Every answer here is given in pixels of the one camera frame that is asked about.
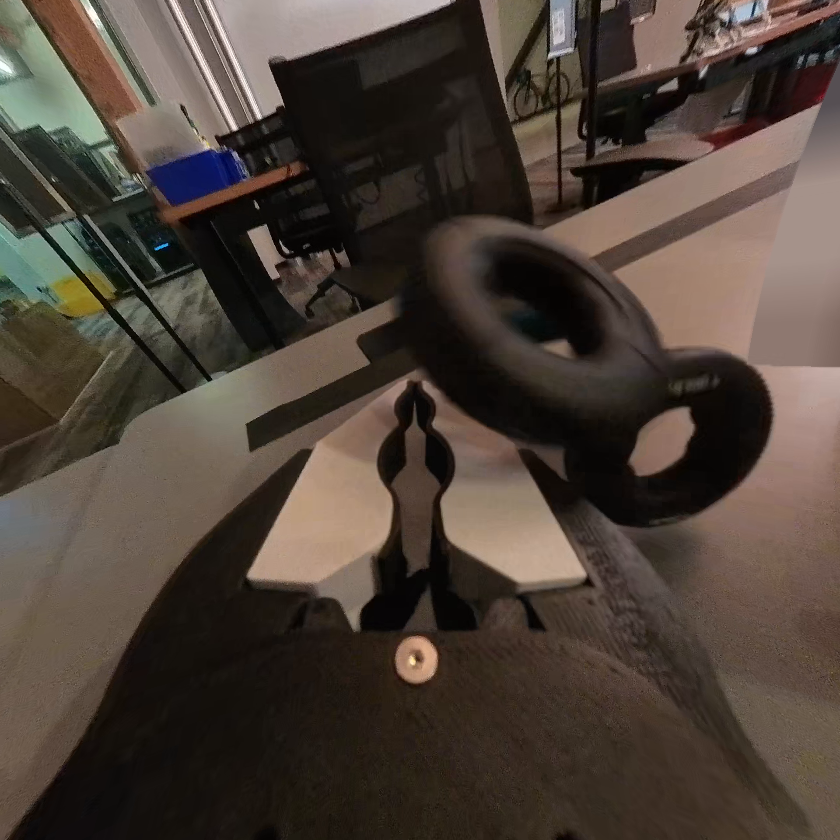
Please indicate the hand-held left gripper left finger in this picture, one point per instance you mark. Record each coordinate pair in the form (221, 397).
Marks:
(308, 518)

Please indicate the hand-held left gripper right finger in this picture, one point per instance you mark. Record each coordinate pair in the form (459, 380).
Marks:
(505, 525)

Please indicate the large black rubber tyre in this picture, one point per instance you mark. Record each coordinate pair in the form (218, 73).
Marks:
(459, 367)

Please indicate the small black rubber tyre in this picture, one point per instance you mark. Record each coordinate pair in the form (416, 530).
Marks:
(741, 420)

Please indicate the black tripod stand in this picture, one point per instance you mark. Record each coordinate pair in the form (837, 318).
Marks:
(202, 371)

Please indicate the black office chair with wheels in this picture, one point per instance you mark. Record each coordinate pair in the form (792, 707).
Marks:
(289, 216)

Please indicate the black cabinet with blue display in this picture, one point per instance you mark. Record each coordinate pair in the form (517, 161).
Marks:
(157, 243)

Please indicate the brown cardboard box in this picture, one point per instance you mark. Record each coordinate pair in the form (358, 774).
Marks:
(39, 354)

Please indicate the yellow floor sign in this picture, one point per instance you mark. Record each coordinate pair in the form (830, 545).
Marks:
(85, 295)

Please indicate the wooden desk with black legs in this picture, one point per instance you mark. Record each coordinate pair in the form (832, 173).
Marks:
(229, 197)

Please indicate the blue plastic bin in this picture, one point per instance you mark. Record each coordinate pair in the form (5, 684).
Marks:
(190, 174)

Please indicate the black mesh office chair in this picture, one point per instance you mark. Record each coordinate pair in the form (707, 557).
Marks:
(420, 164)

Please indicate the dark curved table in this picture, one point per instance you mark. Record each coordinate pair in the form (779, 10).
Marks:
(636, 161)

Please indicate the clear plastic bag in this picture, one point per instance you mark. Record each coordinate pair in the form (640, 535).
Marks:
(154, 134)

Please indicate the bicycle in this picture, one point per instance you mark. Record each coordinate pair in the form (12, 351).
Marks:
(539, 92)

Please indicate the sign stand with poster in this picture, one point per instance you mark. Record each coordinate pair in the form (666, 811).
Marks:
(563, 26)

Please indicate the cluttered long wooden table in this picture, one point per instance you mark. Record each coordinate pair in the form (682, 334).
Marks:
(722, 56)

